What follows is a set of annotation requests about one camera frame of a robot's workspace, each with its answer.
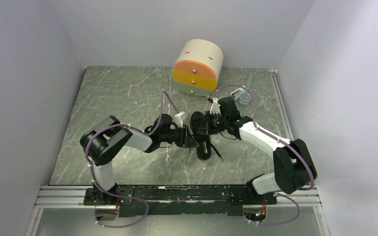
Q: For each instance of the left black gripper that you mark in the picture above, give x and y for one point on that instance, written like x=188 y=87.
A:
x=186 y=140

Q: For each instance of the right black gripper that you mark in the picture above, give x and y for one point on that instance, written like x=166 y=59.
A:
x=205 y=127

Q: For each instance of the black shoe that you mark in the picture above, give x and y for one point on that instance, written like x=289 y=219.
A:
x=195 y=122

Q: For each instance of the black shoelace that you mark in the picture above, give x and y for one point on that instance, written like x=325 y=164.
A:
x=216 y=151

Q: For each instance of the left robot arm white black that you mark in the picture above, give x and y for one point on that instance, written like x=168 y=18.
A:
x=104 y=141

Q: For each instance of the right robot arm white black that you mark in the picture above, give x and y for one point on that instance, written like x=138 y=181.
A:
x=293 y=165

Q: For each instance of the clear plastic cup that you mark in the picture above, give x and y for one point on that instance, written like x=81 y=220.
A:
x=241 y=96

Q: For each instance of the round cream drawer cabinet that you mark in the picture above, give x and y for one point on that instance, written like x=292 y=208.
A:
x=198 y=67

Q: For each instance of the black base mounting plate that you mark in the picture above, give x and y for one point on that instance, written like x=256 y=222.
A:
x=135 y=200

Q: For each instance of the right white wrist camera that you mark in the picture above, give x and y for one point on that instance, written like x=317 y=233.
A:
x=215 y=107

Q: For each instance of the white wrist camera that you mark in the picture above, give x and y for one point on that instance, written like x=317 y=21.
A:
x=215 y=107
x=180 y=118

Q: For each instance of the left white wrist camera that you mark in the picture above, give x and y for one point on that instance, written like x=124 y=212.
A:
x=180 y=118

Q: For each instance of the aluminium frame rail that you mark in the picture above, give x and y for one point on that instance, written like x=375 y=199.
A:
x=73 y=197

